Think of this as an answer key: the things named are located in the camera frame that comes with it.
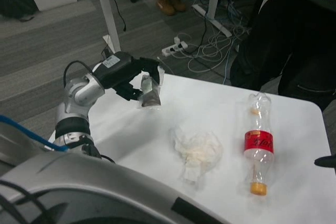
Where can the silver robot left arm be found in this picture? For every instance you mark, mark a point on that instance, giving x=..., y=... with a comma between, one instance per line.
x=81, y=93

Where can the white power strip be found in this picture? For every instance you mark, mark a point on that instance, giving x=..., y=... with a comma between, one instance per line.
x=173, y=48

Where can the empty plastic bottle red label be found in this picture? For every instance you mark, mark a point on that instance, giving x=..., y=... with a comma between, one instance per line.
x=258, y=141

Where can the crumpled white tissue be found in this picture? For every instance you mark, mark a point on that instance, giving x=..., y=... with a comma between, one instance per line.
x=197, y=153

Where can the white standing desk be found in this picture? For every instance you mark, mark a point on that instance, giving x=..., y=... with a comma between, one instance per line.
x=109, y=14

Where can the person in dark green hoodie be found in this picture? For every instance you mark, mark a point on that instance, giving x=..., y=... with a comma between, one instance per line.
x=288, y=37

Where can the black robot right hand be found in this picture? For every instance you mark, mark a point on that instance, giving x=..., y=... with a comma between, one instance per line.
x=326, y=161

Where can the dark food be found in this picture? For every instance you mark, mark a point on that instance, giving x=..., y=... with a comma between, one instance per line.
x=151, y=98

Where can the silver robot chest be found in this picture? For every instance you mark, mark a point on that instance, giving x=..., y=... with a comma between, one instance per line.
x=92, y=195

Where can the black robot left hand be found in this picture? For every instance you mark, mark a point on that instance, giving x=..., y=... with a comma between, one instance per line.
x=118, y=70

